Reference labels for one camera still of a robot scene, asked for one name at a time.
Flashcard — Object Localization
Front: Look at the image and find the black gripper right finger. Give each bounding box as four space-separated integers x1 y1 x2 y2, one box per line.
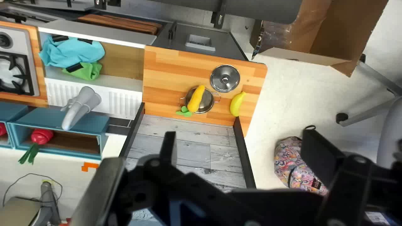
301 125 346 187

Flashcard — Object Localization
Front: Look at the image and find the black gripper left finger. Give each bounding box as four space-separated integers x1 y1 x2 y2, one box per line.
160 130 177 166

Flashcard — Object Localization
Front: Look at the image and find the grey toy faucet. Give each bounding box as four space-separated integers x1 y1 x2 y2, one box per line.
62 86 102 130

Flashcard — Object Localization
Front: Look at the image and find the colourful patterned backpack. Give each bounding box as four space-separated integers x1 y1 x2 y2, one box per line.
274 137 328 194

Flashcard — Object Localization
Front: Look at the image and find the grey plank back panel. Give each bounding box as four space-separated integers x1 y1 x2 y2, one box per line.
125 107 257 191

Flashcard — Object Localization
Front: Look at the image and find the yellow toy corn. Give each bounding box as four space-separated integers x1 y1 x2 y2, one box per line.
187 85 205 113

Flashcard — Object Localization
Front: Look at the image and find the grey office chair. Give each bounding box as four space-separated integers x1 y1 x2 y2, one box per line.
334 54 402 169

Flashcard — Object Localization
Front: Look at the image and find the wooden toy kitchen counter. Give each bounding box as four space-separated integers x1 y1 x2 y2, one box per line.
142 46 268 133

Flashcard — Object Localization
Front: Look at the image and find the white toy sink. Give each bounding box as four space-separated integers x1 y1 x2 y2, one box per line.
37 20 159 120

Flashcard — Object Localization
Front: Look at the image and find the teal storage bin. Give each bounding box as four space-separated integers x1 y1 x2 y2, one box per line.
9 107 110 159

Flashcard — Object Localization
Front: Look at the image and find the yellow toy banana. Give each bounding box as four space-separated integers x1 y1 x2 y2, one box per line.
230 91 247 117

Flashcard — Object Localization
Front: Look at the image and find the orange tape floor marker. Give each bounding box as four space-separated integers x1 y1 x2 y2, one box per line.
82 162 100 172

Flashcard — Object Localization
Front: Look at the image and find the round metal pot lid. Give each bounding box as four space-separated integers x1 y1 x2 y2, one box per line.
210 65 240 93

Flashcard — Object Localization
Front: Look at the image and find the green cloth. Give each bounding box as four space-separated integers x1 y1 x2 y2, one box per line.
63 63 102 80

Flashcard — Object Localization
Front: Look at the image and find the grey oven door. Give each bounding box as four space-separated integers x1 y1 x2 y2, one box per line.
154 21 247 60

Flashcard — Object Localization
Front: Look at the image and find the cardboard box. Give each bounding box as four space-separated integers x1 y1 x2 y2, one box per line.
250 0 388 76

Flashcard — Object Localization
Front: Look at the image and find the red toy vegetable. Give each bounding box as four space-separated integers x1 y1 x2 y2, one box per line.
30 129 54 145

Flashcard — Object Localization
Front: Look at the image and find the light blue cloth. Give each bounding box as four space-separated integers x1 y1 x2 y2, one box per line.
39 38 106 68

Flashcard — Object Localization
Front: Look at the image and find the toy gas stove top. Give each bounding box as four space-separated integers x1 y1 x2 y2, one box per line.
0 26 39 97

